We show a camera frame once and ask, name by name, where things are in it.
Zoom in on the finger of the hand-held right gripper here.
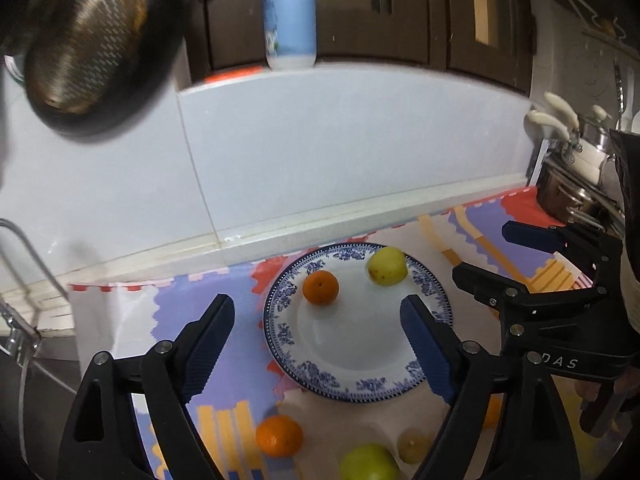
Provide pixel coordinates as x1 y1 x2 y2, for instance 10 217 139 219
451 261 608 356
501 219 624 286

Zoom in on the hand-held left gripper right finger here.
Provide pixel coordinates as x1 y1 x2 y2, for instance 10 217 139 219
399 295 581 480

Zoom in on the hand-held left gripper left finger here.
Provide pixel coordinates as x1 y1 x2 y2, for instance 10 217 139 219
56 294 236 480

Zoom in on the blue patterned white plate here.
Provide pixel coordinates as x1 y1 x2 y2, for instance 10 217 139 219
263 242 453 404

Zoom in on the brown longan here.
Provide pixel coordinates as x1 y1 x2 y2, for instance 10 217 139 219
397 429 436 463

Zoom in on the large orange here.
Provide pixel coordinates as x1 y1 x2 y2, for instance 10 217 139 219
255 415 304 458

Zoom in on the green apple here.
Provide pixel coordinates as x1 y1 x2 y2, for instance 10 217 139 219
340 443 401 480

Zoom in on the person's right hand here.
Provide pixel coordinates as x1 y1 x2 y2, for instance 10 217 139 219
572 374 640 436

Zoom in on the stainless steel pot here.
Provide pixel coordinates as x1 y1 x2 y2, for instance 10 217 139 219
536 157 626 226

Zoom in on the colourful patterned table mat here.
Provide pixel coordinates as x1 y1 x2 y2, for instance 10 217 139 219
67 186 640 480

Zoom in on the yellow-green apple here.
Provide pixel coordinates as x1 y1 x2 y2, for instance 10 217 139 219
366 246 408 287

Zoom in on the small orange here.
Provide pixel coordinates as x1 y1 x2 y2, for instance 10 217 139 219
302 270 340 306

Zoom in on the hanging metal utensil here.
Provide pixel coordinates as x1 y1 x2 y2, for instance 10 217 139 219
612 57 640 133

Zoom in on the dark kitchen sink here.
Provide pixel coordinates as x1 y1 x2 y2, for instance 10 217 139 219
0 350 86 480

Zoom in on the chrome arched faucet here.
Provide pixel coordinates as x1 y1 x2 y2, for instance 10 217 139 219
0 217 71 361

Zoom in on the black-rimmed metal colander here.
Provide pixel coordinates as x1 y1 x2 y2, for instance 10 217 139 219
0 0 186 138

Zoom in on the blue white plastic bottle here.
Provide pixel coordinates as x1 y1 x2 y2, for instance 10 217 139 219
262 0 318 71

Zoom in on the white pot with cream handles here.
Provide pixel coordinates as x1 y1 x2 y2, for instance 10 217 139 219
524 91 616 183

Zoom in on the dark brown window frame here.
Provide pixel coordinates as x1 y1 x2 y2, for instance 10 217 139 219
187 0 533 93

